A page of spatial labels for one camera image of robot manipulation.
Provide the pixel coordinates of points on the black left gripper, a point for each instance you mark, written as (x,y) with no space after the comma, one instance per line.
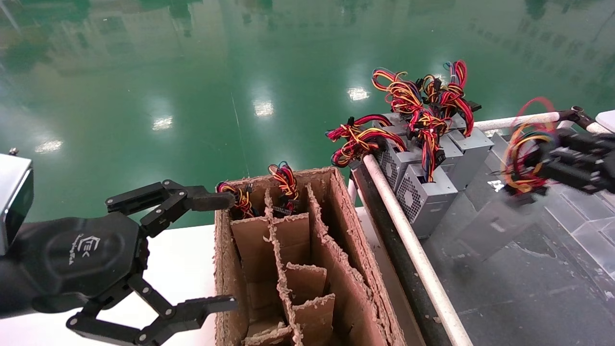
(81,254)

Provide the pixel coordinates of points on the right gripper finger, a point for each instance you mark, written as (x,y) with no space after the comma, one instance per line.
(586,143)
(571,173)

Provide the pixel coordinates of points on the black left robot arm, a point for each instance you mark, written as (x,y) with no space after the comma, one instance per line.
(8,293)

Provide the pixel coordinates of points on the black tube joint connector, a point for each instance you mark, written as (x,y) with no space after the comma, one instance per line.
(576,116)

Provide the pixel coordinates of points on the white board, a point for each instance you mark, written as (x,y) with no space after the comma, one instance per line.
(608,120)

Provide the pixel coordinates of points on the clear acrylic divider tray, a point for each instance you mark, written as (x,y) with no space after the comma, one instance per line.
(596,240)

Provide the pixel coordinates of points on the white label sticker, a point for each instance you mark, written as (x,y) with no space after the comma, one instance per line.
(496,185)

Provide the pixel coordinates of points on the torn cardboard divider box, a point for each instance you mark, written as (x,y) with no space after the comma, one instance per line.
(336,269)

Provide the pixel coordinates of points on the short white tube leg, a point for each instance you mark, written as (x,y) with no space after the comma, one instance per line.
(353,192)

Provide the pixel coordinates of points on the black conveyor side beam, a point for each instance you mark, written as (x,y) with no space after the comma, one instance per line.
(396,259)

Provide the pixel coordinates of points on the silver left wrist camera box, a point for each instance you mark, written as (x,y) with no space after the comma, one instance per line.
(14,202)

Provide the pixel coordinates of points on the long white rail tube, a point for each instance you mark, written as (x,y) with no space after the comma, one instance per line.
(418,254)

